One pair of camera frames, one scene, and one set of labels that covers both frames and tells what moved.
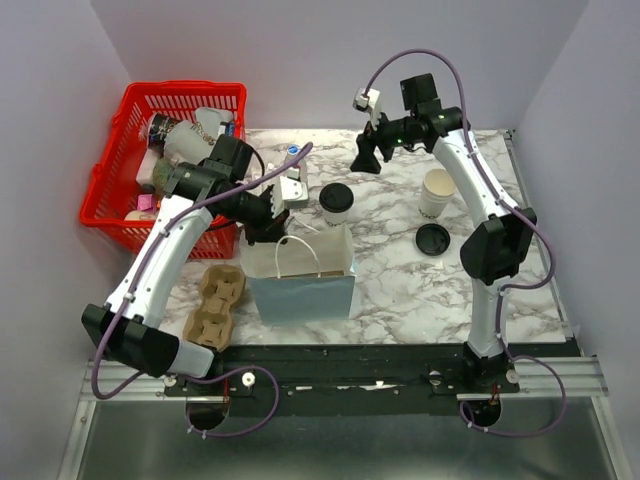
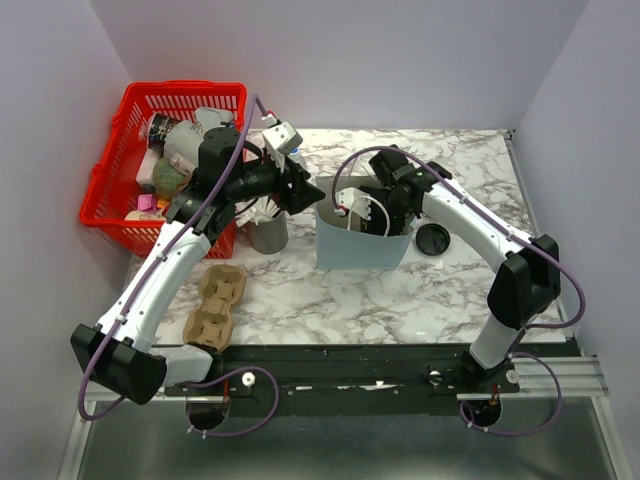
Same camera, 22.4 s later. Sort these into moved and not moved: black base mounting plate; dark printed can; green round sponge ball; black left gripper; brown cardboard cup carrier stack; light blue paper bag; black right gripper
Moved: black left gripper; light blue paper bag; black right gripper
Not moved: dark printed can; black base mounting plate; brown cardboard cup carrier stack; green round sponge ball
